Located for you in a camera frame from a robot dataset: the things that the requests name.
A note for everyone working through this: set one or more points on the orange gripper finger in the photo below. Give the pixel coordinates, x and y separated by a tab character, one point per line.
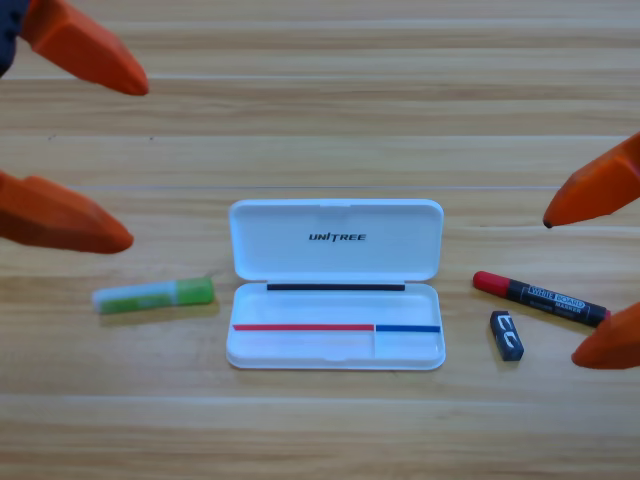
615	345
50	215
595	192

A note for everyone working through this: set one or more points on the green and white pen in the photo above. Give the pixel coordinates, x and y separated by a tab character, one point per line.
150	297

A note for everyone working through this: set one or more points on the red black whiteboard marker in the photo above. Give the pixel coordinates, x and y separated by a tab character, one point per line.
540	297

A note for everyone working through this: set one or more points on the black eraser white print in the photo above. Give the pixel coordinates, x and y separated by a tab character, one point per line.
506	337

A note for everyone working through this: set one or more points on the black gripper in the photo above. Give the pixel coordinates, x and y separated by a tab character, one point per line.
7	25

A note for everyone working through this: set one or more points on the white plastic pencil case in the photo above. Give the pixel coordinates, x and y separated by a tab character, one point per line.
280	250

